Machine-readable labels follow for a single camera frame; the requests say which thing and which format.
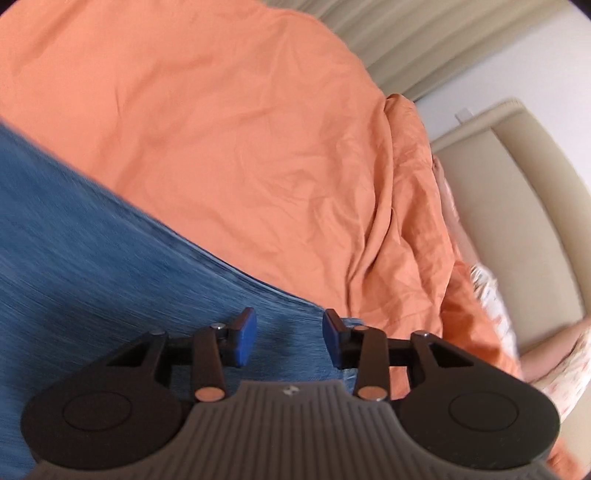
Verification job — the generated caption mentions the beige curtain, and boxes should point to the beige curtain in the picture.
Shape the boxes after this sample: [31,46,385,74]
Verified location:
[263,0,570,103]

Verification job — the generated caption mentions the floral printed cloth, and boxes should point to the floral printed cloth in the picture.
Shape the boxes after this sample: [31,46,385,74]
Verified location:
[468,262,591,418]

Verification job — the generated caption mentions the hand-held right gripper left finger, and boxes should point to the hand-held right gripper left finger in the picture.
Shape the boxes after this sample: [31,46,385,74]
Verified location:
[106,307,258,404]

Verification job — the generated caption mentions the beige padded headboard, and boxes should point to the beige padded headboard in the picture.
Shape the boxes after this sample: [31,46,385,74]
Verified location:
[429,97,591,384]

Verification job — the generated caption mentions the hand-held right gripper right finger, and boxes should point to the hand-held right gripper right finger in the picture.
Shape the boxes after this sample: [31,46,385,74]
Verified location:
[322,308,484,402]

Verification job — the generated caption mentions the orange bed sheet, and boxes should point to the orange bed sheet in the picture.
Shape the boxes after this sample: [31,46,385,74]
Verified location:
[0,0,575,480]

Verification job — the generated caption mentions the blue denim pants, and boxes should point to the blue denim pants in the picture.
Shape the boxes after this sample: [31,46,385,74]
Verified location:
[0,119,366,480]

